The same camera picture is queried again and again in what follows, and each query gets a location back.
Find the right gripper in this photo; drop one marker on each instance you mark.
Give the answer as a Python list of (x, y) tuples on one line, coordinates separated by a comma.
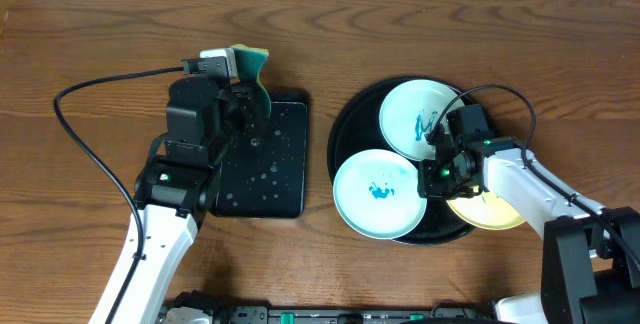
[(429, 187)]

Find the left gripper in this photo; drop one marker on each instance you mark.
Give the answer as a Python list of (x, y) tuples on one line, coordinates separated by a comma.
[(245, 102)]

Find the yellow plate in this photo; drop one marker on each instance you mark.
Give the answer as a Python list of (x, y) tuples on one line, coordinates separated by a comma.
[(486, 211)]

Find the green yellow sponge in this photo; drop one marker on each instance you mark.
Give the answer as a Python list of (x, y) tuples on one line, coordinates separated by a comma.
[(249, 64)]

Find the white plate with blue splat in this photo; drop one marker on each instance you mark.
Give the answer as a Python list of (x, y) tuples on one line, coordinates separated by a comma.
[(375, 193)]

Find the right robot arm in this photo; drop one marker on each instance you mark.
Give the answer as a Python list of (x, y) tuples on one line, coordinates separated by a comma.
[(590, 265)]

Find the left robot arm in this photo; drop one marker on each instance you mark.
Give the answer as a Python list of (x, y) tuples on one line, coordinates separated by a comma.
[(176, 189)]

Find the black rectangular tray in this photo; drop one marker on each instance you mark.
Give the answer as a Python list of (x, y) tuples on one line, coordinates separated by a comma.
[(264, 174)]

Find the black round tray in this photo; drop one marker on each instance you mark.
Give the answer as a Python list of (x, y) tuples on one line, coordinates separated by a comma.
[(357, 129)]

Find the white plate with M stain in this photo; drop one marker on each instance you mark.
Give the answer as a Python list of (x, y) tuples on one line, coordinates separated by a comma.
[(409, 112)]

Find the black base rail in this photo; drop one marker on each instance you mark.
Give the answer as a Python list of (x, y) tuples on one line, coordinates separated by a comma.
[(198, 307)]

